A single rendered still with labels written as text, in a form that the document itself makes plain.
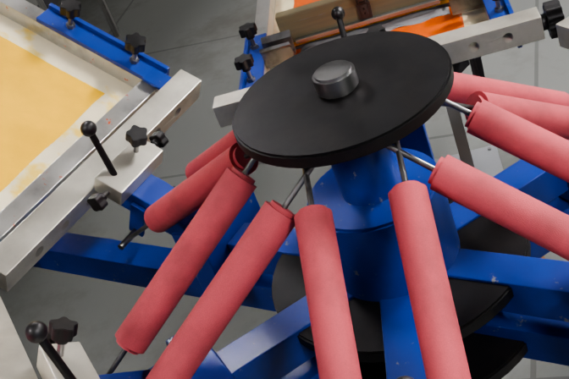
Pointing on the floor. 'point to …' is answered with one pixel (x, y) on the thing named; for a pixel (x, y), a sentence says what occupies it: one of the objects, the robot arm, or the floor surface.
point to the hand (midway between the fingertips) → (364, 7)
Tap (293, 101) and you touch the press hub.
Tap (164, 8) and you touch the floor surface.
